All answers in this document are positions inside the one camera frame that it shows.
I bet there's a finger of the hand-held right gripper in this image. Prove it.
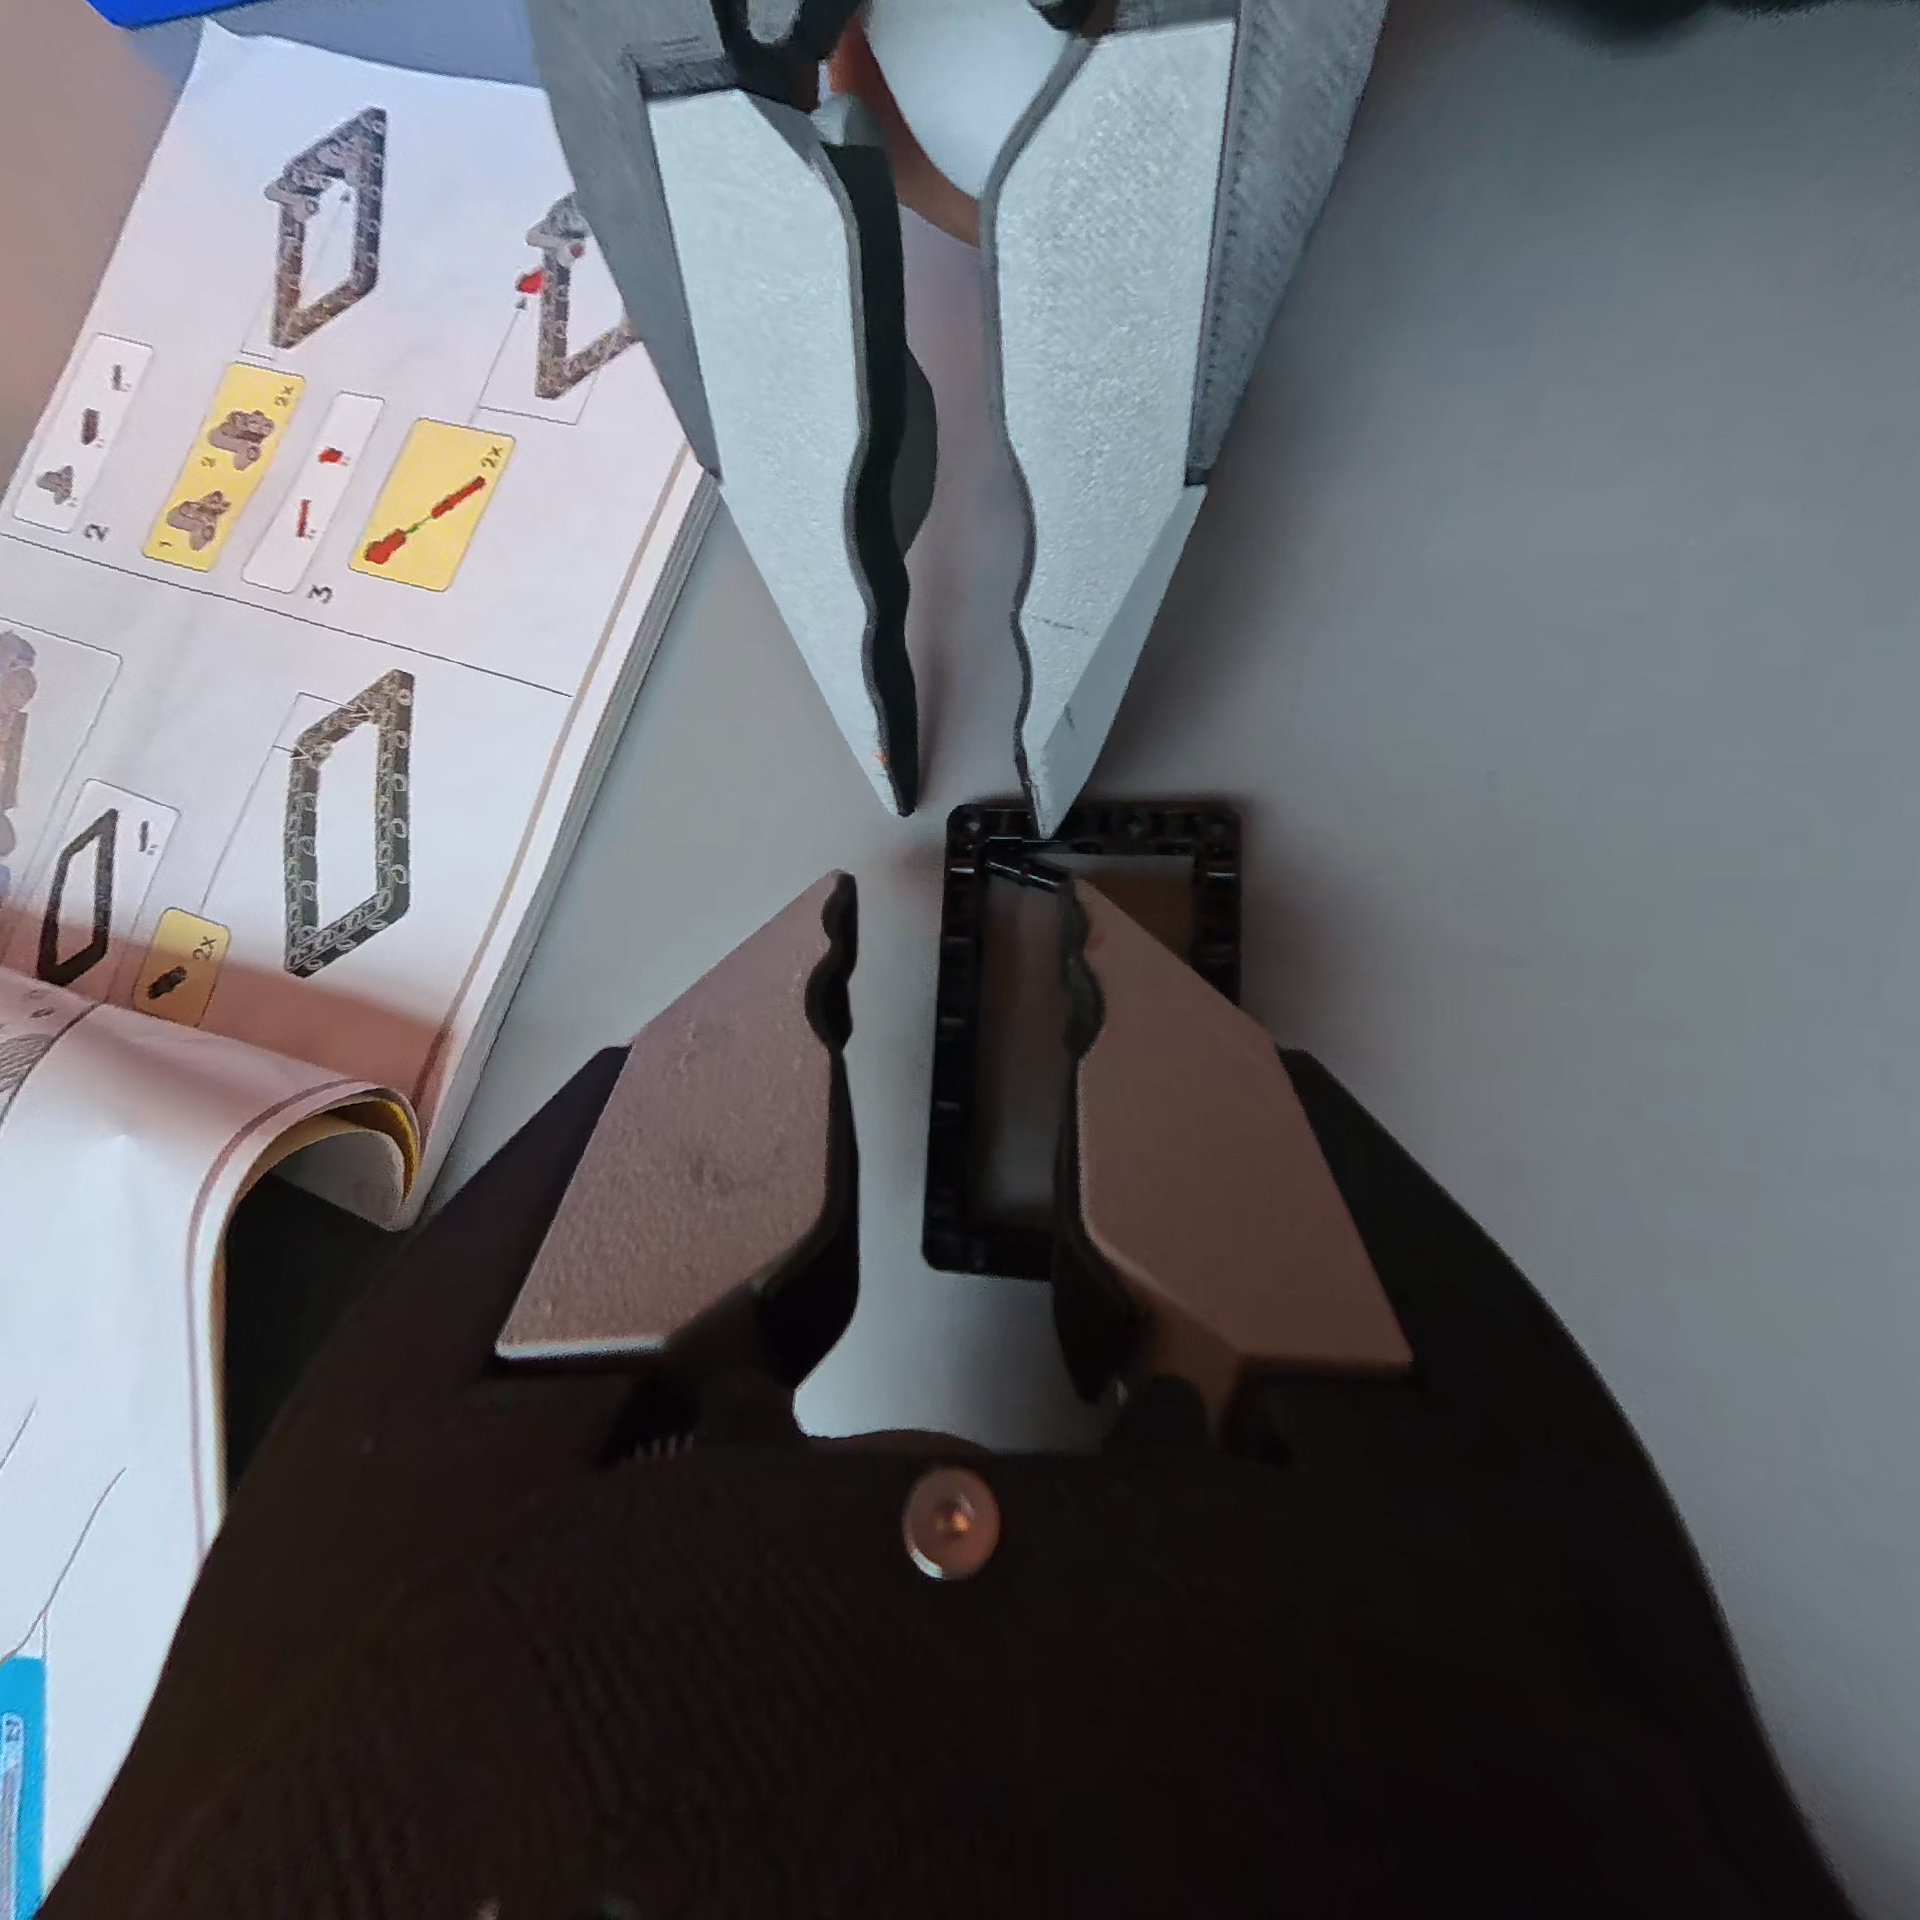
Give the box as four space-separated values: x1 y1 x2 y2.
973 14 1242 839
642 76 942 821

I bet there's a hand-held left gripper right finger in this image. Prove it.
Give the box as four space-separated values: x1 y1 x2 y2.
1047 874 1417 1396

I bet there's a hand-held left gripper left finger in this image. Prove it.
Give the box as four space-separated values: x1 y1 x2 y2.
492 866 862 1371

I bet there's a black rectangular lego frame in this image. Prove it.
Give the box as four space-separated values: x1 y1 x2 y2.
916 801 1252 1283

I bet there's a lego instruction booklet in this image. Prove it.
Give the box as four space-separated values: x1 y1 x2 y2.
0 21 723 1920

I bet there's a person's right hand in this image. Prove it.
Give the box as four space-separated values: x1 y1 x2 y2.
830 14 986 244

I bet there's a blue plastic bin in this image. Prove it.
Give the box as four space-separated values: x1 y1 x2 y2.
83 0 317 34

